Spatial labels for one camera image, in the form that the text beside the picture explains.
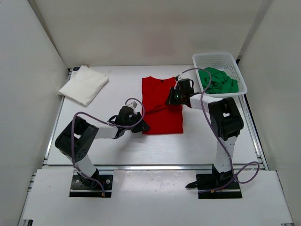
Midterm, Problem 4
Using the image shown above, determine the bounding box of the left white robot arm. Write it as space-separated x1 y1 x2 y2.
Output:
55 101 150 188

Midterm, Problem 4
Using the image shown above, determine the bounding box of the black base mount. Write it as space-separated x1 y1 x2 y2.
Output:
69 173 113 198
185 165 243 199

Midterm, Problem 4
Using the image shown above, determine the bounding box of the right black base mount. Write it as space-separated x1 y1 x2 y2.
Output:
185 165 243 199

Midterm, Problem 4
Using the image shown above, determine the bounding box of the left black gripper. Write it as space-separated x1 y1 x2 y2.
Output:
124 112 150 133

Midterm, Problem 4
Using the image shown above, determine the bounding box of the green t shirt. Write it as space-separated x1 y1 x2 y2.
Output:
198 67 239 94

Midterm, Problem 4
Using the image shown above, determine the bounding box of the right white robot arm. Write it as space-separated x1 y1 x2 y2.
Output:
166 79 244 188

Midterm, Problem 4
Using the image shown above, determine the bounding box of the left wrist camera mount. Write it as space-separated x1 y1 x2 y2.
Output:
127 101 138 111

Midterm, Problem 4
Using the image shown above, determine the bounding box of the white t shirt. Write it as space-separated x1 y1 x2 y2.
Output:
58 65 109 107

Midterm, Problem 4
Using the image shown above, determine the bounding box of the white plastic basket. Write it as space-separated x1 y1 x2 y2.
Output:
192 52 247 98

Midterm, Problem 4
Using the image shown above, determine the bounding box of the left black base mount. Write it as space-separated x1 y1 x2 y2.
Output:
69 173 113 198

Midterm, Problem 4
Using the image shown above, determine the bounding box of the red t shirt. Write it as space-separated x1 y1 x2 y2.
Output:
142 76 183 135

